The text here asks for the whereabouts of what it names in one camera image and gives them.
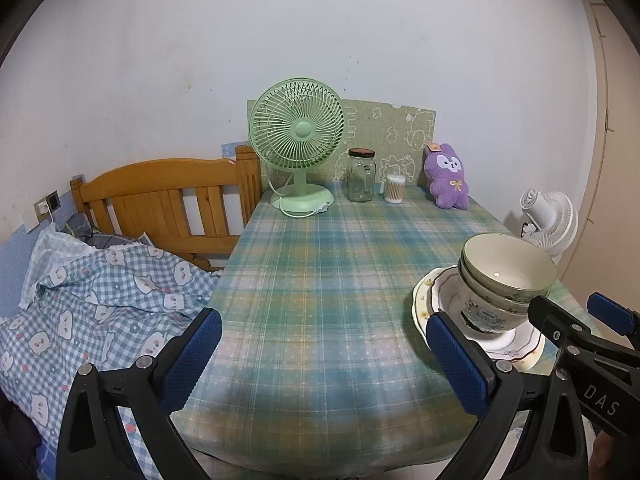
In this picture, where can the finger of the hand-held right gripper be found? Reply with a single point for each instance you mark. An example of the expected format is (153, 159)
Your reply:
(612, 312)
(550, 317)

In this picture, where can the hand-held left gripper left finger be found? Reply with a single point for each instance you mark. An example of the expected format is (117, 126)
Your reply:
(192, 360)

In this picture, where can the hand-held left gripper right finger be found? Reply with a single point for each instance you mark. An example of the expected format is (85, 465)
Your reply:
(457, 367)

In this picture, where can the white plate with red print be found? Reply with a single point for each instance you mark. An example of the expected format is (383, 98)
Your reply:
(500, 344)

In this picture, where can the round yellow floral plate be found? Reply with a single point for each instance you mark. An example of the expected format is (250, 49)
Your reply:
(522, 361)

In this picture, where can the floral ceramic bowl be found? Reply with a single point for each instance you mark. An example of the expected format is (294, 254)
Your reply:
(510, 260)
(477, 291)
(482, 317)

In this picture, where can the scalloped yellow floral plate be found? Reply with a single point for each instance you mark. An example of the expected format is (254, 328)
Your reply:
(421, 305)

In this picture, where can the person's right hand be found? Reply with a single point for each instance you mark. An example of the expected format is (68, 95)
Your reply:
(602, 462)

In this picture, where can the white clip fan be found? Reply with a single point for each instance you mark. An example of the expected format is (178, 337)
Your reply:
(555, 225)

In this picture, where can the blue checked printed blanket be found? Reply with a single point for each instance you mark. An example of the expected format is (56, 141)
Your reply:
(100, 300)

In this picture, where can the beige door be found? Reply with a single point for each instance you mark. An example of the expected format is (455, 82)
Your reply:
(615, 185)

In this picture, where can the grey patterned pillow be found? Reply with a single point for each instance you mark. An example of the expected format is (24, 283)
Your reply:
(107, 241)

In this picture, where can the plaid tablecloth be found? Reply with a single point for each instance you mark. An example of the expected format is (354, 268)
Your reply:
(325, 285)

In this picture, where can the purple plush rabbit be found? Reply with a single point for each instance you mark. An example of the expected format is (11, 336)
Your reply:
(450, 185)

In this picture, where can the cotton swab container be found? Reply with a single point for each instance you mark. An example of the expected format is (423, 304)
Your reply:
(394, 192)

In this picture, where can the glass jar with dark lid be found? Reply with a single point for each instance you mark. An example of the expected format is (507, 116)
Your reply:
(361, 185)

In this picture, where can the green printed board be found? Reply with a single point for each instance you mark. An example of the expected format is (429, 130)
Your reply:
(390, 130)

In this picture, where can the green desk fan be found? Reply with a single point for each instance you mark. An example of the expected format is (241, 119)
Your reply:
(300, 130)

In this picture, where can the white wall socket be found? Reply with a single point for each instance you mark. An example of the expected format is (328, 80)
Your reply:
(41, 208)

